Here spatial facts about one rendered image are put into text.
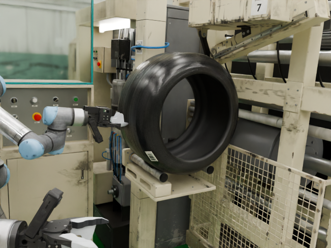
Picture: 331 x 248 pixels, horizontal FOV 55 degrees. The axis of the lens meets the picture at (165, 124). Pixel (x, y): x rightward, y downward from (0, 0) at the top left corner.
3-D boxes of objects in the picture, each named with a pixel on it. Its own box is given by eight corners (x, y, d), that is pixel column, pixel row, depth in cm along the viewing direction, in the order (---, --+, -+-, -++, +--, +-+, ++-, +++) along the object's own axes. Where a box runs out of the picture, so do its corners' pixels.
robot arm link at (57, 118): (41, 123, 129) (43, 103, 127) (68, 124, 135) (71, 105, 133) (44, 129, 123) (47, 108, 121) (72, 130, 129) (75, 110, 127)
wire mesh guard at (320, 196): (188, 230, 219) (195, 132, 205) (190, 229, 220) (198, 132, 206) (300, 325, 144) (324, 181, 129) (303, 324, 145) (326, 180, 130)
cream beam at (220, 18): (186, 27, 181) (188, 0, 178) (220, 31, 194) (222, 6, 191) (269, 19, 130) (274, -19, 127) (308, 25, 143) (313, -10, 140)
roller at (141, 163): (132, 162, 180) (128, 156, 178) (138, 157, 181) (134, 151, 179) (162, 184, 151) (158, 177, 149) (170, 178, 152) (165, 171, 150)
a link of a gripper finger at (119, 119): (132, 114, 141) (113, 112, 136) (130, 127, 142) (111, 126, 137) (129, 113, 144) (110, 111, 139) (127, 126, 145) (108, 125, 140)
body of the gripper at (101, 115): (114, 109, 135) (86, 107, 129) (111, 129, 137) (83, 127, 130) (108, 107, 142) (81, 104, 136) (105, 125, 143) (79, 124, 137)
